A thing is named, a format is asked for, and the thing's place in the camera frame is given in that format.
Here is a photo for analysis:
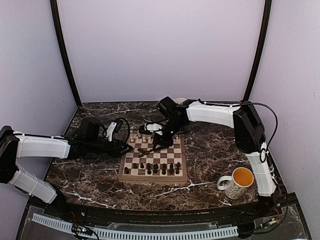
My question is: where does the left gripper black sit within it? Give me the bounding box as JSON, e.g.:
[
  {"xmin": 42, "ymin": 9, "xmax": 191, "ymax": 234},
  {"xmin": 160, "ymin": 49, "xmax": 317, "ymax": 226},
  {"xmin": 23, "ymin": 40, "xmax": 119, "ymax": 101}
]
[{"xmin": 86, "ymin": 137, "xmax": 133, "ymax": 158}]

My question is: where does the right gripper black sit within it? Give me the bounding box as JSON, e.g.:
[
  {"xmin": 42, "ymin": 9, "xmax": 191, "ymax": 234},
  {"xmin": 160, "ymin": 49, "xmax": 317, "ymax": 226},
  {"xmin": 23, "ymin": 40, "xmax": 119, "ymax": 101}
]
[{"xmin": 152, "ymin": 118, "xmax": 185, "ymax": 152}]

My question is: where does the dark rook corner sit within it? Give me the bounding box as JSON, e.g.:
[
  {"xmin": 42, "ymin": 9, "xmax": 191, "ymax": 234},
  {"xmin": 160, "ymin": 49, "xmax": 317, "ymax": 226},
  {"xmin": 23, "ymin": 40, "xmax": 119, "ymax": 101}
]
[{"xmin": 124, "ymin": 167, "xmax": 130, "ymax": 175}]

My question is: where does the wooden chess board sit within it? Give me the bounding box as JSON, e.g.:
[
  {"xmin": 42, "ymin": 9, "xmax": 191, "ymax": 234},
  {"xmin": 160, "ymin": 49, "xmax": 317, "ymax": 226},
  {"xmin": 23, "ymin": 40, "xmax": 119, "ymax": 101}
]
[{"xmin": 117, "ymin": 141, "xmax": 188, "ymax": 185}]

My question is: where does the dark tall piece back row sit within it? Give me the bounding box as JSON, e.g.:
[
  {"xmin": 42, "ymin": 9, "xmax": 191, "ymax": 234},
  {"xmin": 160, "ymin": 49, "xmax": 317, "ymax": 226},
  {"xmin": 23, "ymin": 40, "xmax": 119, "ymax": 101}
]
[{"xmin": 168, "ymin": 163, "xmax": 175, "ymax": 175}]

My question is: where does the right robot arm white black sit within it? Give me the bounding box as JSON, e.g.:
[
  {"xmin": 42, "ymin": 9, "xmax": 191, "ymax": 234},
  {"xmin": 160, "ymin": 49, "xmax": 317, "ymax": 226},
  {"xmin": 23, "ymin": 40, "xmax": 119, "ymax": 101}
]
[{"xmin": 145, "ymin": 97, "xmax": 276, "ymax": 197}]

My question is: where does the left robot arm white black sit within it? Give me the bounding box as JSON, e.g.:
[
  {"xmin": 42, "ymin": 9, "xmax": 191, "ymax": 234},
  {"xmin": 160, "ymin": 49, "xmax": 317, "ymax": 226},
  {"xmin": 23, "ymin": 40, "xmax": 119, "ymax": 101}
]
[{"xmin": 0, "ymin": 117, "xmax": 133, "ymax": 218}]

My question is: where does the white chess pieces row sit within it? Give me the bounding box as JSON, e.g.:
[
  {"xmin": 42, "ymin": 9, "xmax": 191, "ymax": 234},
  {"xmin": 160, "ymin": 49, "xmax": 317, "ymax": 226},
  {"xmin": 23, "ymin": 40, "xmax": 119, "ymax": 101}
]
[{"xmin": 127, "ymin": 130, "xmax": 184, "ymax": 144}]

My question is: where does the seashell pattern mug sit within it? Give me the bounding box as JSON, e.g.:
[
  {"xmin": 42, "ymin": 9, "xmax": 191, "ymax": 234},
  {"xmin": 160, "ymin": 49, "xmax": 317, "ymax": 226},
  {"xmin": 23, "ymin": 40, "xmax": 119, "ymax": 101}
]
[{"xmin": 174, "ymin": 98, "xmax": 186, "ymax": 104}]

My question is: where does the white mug yellow inside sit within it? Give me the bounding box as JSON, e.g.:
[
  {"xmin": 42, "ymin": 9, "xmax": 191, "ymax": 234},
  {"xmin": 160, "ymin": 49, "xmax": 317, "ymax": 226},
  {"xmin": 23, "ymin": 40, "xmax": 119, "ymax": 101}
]
[{"xmin": 217, "ymin": 167, "xmax": 254, "ymax": 200}]

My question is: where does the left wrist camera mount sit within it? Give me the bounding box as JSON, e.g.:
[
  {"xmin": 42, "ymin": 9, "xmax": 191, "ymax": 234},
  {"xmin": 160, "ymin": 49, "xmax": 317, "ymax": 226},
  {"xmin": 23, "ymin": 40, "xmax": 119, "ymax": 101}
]
[{"xmin": 105, "ymin": 120, "xmax": 123, "ymax": 142}]

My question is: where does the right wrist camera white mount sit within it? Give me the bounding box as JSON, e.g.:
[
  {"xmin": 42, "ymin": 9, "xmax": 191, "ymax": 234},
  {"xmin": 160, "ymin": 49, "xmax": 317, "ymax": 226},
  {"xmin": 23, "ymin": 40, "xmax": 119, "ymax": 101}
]
[{"xmin": 138, "ymin": 123, "xmax": 163, "ymax": 135}]

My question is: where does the white cable duct strip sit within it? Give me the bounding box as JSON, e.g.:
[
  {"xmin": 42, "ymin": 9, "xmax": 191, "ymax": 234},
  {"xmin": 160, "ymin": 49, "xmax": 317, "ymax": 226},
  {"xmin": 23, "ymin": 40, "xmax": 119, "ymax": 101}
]
[{"xmin": 31, "ymin": 213, "xmax": 239, "ymax": 240}]

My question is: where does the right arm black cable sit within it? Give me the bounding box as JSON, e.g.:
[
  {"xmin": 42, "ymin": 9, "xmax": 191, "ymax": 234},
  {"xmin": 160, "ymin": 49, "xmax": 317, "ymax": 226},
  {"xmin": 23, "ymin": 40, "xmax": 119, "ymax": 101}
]
[{"xmin": 247, "ymin": 101, "xmax": 279, "ymax": 163}]

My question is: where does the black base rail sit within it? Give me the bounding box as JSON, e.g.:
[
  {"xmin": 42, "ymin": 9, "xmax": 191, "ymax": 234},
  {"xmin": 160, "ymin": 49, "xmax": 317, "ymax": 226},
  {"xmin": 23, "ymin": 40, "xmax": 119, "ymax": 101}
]
[{"xmin": 61, "ymin": 202, "xmax": 276, "ymax": 225}]

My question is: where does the right black frame post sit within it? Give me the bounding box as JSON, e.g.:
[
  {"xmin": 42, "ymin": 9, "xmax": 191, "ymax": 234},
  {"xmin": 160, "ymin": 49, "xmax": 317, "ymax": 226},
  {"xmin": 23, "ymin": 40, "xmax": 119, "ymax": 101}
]
[{"xmin": 242, "ymin": 0, "xmax": 272, "ymax": 101}]

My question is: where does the black frame post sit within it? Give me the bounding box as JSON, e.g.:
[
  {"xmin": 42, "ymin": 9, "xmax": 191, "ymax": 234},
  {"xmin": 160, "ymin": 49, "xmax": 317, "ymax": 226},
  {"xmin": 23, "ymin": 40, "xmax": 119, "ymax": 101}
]
[
  {"xmin": 49, "ymin": 0, "xmax": 82, "ymax": 108},
  {"xmin": 242, "ymin": 0, "xmax": 272, "ymax": 101}
]

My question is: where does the left black frame post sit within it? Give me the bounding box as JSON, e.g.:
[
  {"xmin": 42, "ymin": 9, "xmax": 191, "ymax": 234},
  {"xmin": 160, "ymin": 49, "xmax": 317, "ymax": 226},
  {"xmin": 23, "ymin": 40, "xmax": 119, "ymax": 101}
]
[{"xmin": 49, "ymin": 0, "xmax": 82, "ymax": 108}]

